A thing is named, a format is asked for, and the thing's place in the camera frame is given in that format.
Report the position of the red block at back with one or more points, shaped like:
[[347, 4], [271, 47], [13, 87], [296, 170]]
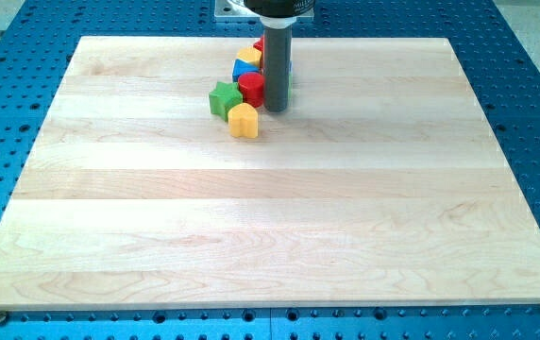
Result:
[[259, 45]]

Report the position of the yellow heart block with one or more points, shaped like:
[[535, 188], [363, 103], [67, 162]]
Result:
[[243, 121]]

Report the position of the green block behind rod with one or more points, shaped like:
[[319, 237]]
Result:
[[290, 82]]

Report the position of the blue block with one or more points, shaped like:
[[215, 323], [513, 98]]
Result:
[[241, 67]]

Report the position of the red cylinder block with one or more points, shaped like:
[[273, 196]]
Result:
[[251, 86]]

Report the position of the green star block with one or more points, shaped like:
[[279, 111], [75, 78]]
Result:
[[223, 98]]

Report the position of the light wooden board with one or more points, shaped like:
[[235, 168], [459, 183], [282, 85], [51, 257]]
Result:
[[383, 184]]

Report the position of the black robot arm end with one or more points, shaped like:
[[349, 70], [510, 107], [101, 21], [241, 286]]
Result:
[[278, 14]]

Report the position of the yellow hexagon block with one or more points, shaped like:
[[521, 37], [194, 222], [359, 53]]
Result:
[[250, 55]]

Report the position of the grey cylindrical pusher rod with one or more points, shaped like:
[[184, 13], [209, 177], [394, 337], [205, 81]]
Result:
[[276, 67]]

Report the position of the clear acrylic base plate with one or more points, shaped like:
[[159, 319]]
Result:
[[233, 10]]

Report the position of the left front board screw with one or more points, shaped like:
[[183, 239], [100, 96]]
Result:
[[3, 318]]

